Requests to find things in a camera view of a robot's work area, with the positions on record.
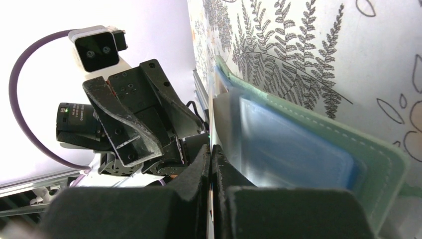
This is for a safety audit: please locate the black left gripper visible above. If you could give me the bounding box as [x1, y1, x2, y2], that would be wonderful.
[56, 59, 210, 177]

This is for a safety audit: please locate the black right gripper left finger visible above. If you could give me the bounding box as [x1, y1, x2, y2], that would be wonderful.
[39, 145, 210, 239]

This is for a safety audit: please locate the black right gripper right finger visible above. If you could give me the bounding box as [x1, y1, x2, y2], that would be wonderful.
[211, 145, 374, 239]

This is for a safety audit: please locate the floral patterned tablecloth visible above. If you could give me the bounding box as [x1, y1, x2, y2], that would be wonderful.
[188, 0, 422, 239]

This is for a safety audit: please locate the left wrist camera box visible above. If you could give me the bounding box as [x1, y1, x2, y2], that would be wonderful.
[68, 25, 127, 73]

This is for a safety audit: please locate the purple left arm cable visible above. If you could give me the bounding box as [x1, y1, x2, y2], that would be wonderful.
[8, 29, 166, 189]

